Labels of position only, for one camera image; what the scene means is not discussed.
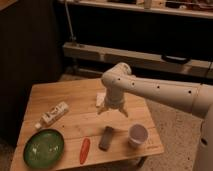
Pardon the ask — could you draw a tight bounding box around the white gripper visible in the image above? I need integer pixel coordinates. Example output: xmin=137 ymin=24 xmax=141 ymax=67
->
xmin=97 ymin=88 xmax=128 ymax=117

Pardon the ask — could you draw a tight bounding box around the green ceramic bowl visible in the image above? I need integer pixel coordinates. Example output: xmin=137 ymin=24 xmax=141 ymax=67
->
xmin=23 ymin=129 xmax=64 ymax=169

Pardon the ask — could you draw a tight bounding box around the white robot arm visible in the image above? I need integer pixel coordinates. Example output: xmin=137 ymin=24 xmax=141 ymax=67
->
xmin=98 ymin=62 xmax=213 ymax=171

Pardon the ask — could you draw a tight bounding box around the small white sponge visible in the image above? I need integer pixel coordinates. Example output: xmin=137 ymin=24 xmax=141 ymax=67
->
xmin=96 ymin=93 xmax=105 ymax=107

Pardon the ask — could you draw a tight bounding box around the white paper cup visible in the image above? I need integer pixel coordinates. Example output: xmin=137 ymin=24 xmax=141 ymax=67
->
xmin=128 ymin=124 xmax=148 ymax=148

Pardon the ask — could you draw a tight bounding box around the grey rectangular block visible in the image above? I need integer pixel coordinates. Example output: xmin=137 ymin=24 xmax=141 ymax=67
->
xmin=98 ymin=126 xmax=114 ymax=151

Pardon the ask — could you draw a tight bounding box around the orange carrot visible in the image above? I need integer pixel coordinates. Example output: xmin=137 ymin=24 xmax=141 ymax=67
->
xmin=79 ymin=138 xmax=90 ymax=164

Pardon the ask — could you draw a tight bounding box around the wooden table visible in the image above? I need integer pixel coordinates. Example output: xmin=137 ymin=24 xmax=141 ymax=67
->
xmin=10 ymin=79 xmax=164 ymax=171

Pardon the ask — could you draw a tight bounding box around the long white wooden bench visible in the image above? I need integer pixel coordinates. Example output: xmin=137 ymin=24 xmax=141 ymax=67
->
xmin=63 ymin=42 xmax=213 ymax=79

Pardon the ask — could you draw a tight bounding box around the white plastic bottle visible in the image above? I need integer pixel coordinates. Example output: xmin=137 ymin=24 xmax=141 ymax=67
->
xmin=35 ymin=101 xmax=69 ymax=130

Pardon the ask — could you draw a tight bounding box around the metal pole stand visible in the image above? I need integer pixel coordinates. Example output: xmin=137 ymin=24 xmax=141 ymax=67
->
xmin=64 ymin=0 xmax=77 ymax=46

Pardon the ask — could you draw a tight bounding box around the upper shelf with items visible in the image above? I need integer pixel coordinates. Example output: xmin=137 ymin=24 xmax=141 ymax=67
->
xmin=57 ymin=0 xmax=213 ymax=19

